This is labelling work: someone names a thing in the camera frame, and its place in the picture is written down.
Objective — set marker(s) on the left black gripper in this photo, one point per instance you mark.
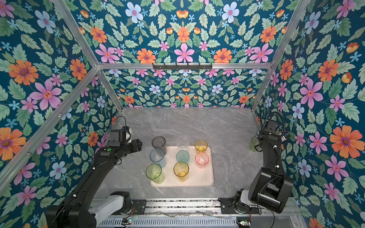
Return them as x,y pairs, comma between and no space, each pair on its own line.
136,145

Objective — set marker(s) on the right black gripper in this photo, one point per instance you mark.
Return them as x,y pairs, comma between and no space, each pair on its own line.
262,134

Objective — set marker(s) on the short green tumbler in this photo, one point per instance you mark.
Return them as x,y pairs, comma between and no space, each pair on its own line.
254,145

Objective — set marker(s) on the grey smoky tumbler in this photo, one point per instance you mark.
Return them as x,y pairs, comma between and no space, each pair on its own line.
159,142

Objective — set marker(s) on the light blue tumbler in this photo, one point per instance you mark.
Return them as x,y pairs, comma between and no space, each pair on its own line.
157,156

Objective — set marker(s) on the tall green faceted tumbler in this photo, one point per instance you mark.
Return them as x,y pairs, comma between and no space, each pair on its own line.
154,173

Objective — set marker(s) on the clear glass tumbler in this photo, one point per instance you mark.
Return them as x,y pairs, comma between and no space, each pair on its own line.
183,142

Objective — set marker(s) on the teal dotted tumbler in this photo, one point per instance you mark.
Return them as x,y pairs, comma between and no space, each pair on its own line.
183,156

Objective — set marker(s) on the tall yellow tumbler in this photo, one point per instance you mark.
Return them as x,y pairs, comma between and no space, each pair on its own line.
181,170

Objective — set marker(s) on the beige plastic tray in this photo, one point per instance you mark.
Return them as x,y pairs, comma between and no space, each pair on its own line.
196,177

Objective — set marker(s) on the short yellow tumbler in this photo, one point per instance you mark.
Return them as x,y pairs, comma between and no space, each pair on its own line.
201,146

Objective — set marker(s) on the pink tumbler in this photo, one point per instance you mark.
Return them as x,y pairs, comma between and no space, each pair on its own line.
202,159

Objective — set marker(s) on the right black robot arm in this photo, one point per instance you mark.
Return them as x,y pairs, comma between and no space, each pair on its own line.
271,188

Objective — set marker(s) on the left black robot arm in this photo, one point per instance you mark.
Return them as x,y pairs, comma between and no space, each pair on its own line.
75,211

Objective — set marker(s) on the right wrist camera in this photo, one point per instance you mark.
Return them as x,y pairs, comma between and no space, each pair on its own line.
271,125

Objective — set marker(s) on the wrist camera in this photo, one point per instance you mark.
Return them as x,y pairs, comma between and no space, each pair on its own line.
118,138
271,125

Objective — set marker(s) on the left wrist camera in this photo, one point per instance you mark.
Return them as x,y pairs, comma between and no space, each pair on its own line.
118,138

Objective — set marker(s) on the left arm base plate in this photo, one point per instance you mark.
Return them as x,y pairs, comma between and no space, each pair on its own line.
136,207

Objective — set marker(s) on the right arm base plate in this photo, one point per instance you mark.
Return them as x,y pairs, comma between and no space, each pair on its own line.
232,206

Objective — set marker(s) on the metal hook rail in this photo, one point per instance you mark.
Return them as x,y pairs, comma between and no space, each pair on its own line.
176,66

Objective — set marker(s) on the aluminium front rail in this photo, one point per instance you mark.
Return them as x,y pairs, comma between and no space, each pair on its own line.
202,207

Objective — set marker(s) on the white vented cable duct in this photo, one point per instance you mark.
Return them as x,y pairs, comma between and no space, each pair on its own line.
170,222

